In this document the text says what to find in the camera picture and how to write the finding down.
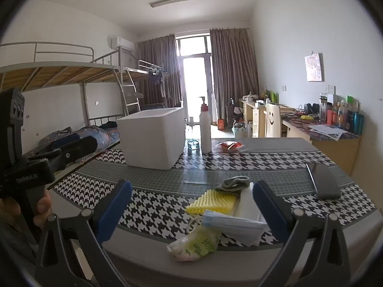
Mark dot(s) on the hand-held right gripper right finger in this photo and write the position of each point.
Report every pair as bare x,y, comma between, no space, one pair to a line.
269,212

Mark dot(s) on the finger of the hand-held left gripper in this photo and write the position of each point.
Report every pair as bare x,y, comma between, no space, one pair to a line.
64,158
80,145

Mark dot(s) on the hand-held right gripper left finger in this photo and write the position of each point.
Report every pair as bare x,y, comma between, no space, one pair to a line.
115,209

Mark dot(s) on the blue face mask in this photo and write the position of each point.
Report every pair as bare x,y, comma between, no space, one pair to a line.
236,228

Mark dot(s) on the grey sock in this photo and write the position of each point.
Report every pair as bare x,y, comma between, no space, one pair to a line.
233,183

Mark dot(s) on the yellow foam fruit net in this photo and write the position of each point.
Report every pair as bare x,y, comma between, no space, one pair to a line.
209,203

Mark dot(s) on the white foam box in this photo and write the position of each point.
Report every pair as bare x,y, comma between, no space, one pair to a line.
149,137

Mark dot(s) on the green white plastic bag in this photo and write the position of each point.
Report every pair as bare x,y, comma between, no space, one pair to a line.
194,243

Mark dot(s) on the person's left hand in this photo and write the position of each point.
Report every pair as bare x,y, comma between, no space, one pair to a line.
42,207

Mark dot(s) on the blue patterned quilt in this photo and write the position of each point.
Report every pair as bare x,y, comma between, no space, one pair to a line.
95,133

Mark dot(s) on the grey crumpled clothes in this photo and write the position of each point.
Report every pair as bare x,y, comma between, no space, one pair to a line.
61,131

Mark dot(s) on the black cloth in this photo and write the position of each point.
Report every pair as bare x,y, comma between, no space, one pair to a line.
109,124

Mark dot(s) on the houndstooth tablecloth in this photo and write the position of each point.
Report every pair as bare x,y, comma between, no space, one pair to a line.
155,203

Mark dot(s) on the black smartphone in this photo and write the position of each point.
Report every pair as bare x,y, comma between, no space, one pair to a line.
324,182

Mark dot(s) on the grey cloth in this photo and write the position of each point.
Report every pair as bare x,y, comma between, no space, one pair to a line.
135,94

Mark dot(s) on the grey metal bunk bed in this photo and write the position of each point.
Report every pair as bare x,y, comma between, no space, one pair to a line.
134,71
59,73

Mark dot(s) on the red snack packet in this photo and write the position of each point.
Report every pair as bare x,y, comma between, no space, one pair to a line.
229,146

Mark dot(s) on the metal bunk ladder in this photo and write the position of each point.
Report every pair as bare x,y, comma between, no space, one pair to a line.
130,86

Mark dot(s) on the dark blue folded bedding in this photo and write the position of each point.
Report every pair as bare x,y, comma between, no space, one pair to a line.
152,106

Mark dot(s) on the white carton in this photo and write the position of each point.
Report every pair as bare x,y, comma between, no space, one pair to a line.
250,127

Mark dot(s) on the grey trash bin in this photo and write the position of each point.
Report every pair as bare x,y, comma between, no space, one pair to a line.
239,130

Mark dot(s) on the wooden smiley face chair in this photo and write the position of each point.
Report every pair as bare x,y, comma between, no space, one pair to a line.
271,122

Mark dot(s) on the light wooden desk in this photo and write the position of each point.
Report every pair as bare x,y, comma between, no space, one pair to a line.
338,152
250,115

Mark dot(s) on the dark patterned desk cover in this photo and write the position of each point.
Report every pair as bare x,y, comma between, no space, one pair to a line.
299,124

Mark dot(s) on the dark hanging clothes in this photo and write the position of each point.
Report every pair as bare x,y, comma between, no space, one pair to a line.
155,79

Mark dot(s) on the white printed papers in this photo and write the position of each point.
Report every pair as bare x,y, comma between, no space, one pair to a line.
327,131

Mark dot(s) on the orange floor container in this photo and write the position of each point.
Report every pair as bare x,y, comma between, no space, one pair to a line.
221,124

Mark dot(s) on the small blue glass cup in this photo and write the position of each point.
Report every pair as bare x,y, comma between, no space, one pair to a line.
193,146

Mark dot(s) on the small yellow object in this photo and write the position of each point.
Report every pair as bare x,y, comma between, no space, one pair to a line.
305,117

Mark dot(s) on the white pump bottle red top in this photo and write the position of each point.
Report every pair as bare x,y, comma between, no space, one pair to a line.
205,131

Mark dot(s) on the white air conditioner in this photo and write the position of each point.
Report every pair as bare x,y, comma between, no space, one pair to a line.
121,43

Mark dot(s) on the black bag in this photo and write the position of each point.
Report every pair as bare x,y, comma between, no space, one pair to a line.
232,109

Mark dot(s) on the brown curtain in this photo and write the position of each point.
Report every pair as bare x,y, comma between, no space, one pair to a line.
158,65
230,71

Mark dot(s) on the black headphones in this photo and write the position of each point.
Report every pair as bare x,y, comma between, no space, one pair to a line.
312,109

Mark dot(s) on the green box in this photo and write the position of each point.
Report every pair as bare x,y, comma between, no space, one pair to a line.
273,97

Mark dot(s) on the white rolled sheet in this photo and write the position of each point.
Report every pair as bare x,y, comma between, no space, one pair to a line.
213,107

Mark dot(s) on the row of toiletry bottles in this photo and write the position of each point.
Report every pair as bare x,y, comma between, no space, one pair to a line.
347,119

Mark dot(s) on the glass balcony door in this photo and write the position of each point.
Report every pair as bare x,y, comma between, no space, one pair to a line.
194,80

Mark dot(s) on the ceiling tube light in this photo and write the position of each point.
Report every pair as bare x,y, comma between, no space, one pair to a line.
176,0

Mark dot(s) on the pink wall poster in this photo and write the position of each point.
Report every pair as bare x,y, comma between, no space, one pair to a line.
314,67

